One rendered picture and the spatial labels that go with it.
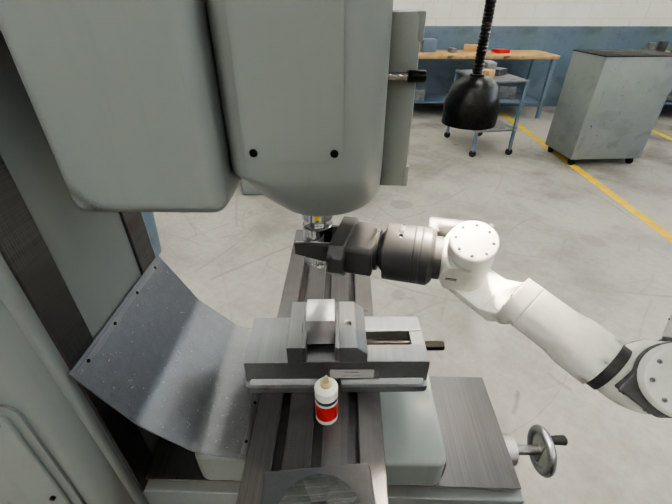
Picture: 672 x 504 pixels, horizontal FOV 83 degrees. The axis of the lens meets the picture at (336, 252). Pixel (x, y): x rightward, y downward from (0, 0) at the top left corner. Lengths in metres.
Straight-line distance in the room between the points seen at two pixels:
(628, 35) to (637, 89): 3.25
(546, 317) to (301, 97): 0.40
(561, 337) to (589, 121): 4.47
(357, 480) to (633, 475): 1.70
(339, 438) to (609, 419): 1.66
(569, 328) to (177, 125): 0.51
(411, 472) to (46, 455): 0.64
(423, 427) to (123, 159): 0.72
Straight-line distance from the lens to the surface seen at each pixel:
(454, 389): 1.07
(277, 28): 0.43
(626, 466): 2.10
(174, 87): 0.44
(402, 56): 0.51
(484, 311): 0.60
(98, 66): 0.47
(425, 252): 0.55
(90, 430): 0.82
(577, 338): 0.55
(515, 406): 2.06
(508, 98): 7.04
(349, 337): 0.71
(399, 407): 0.90
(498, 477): 0.98
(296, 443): 0.72
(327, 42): 0.42
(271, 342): 0.77
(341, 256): 0.55
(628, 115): 5.19
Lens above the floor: 1.56
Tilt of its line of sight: 34 degrees down
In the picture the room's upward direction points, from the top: straight up
